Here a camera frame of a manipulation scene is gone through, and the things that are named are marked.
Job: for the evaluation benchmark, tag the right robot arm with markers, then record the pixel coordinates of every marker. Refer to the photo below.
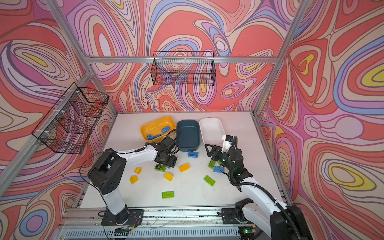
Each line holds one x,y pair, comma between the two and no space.
275,218

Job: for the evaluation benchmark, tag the green lego right pair left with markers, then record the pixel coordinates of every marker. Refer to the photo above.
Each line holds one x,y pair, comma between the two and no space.
212,164

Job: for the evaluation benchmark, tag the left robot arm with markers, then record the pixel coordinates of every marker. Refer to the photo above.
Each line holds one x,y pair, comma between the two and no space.
107,172

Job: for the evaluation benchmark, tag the back wall wire basket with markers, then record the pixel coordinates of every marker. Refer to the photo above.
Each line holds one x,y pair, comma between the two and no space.
183,68

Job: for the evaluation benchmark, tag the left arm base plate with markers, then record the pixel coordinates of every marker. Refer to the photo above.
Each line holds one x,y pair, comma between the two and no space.
131,218

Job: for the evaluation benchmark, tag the white plastic bin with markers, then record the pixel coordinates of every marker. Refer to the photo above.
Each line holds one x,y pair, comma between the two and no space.
212,131

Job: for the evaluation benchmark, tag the wall wire basket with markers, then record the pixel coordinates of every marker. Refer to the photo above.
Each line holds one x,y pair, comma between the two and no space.
74,120
183,68

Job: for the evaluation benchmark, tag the green lego centre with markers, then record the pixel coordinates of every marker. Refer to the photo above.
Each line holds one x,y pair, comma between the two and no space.
160,168

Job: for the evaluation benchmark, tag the orange yellow lego centre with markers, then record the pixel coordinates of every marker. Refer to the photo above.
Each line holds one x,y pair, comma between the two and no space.
184,167

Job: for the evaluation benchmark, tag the yellow lego left middle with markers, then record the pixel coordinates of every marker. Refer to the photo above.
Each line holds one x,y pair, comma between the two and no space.
138,170

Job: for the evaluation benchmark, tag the dark teal plastic bin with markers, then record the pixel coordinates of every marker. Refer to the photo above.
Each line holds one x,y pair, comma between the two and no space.
189,139

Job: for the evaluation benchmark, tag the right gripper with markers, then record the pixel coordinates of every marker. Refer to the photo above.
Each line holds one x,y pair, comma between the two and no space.
215,148

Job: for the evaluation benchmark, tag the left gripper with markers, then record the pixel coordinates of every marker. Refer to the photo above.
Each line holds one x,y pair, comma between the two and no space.
173,162

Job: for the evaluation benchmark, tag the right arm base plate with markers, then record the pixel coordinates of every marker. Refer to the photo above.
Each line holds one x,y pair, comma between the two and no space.
232,216

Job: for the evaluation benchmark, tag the left wall wire basket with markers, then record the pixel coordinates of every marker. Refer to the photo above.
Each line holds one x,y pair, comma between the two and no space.
74,120

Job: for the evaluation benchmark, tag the yellow plastic bin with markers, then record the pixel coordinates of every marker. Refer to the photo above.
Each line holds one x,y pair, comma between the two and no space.
154,128

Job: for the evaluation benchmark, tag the yellow lego left lower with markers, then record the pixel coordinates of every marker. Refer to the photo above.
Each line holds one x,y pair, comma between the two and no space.
134,179

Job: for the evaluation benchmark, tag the green lego right front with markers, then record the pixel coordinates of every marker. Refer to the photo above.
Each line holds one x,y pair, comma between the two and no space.
209,180

